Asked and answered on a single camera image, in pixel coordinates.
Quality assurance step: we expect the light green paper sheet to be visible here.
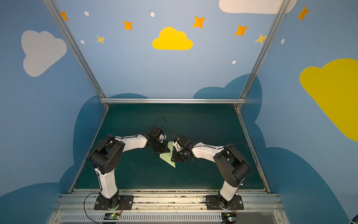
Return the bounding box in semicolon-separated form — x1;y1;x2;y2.
159;141;176;168

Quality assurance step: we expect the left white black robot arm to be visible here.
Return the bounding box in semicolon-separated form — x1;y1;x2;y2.
89;133;169;211

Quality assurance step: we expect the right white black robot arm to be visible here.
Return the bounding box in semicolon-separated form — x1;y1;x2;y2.
171;140;251;210

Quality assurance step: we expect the right green circuit board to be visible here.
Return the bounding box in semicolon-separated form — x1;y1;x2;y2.
221;213;237;224

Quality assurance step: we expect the green circuit board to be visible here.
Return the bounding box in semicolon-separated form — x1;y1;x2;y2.
103;213;121;220
221;213;237;224

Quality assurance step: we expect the left green circuit board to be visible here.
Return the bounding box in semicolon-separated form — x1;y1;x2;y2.
103;213;121;220

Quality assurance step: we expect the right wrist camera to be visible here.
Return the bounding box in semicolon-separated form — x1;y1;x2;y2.
172;134;192;151

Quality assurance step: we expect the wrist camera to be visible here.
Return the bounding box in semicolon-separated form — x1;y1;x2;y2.
148;126;165;141
172;134;192;151

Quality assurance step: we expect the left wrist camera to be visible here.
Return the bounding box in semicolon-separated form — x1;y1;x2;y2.
148;126;165;141

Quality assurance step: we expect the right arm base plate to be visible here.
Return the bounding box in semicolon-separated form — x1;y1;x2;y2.
203;195;244;211

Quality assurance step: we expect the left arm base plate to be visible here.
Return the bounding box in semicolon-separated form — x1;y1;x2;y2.
94;194;134;211

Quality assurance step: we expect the aluminium back frame rail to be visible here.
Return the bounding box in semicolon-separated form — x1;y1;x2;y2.
100;98;246;104

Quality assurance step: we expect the left side floor rail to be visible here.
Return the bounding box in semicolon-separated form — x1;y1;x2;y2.
60;105;108;193

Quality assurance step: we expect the floor rail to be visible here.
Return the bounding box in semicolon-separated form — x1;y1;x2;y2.
60;105;108;193
235;107;271;193

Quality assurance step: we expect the aluminium right corner post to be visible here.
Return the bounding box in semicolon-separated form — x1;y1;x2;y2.
235;0;291;112

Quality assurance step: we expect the aluminium corner post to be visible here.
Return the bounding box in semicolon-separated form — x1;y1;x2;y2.
43;0;106;99
235;0;291;112

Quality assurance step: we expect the right side floor rail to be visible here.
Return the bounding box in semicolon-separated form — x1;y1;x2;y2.
235;107;271;193

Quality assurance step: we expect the aluminium front rail platform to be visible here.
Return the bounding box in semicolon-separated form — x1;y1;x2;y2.
47;189;289;224

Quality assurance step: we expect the aluminium left corner post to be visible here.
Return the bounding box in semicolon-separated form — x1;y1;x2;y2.
43;0;106;99

